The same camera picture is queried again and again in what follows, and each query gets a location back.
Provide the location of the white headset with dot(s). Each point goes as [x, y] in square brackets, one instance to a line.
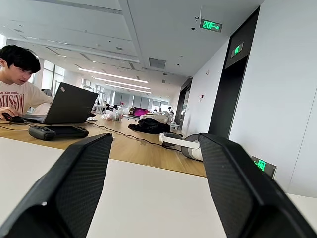
[184, 146]

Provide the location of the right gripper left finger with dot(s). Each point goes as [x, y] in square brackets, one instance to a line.
[74, 188]

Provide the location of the clear plastic bottle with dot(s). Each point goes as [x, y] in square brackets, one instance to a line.
[118, 114]

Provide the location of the black handheld game console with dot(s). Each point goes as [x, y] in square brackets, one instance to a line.
[55, 131]

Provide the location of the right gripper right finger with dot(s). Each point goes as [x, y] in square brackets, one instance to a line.
[237, 188]

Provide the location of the laptop with pink screen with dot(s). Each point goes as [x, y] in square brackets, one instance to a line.
[140, 112]

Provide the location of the black laptop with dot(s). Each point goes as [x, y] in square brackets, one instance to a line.
[68, 105]

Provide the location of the black computer mouse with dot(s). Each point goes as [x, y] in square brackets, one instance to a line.
[9, 116]

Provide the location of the black bag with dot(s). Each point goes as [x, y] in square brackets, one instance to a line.
[149, 124]

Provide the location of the person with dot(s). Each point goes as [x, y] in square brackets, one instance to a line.
[15, 86]

